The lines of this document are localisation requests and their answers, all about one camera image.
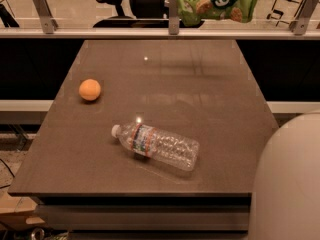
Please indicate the green rice chip bag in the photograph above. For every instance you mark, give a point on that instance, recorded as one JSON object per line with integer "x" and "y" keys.
{"x": 193, "y": 12}

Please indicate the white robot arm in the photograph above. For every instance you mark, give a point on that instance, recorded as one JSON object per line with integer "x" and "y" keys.
{"x": 286, "y": 193}

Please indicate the clear plastic water bottle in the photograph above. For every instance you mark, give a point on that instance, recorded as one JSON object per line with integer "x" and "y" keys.
{"x": 163, "y": 146}

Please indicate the orange fruit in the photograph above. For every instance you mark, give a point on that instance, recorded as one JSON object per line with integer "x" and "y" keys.
{"x": 89, "y": 89}

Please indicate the black office chair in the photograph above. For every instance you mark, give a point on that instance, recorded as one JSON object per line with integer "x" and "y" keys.
{"x": 145, "y": 14}

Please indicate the wooden stool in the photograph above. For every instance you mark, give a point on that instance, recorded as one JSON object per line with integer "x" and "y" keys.
{"x": 283, "y": 12}

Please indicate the middle metal railing bracket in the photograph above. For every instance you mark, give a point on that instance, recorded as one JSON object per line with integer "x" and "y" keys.
{"x": 174, "y": 21}

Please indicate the left metal railing bracket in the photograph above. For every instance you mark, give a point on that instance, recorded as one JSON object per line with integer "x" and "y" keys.
{"x": 47, "y": 21}

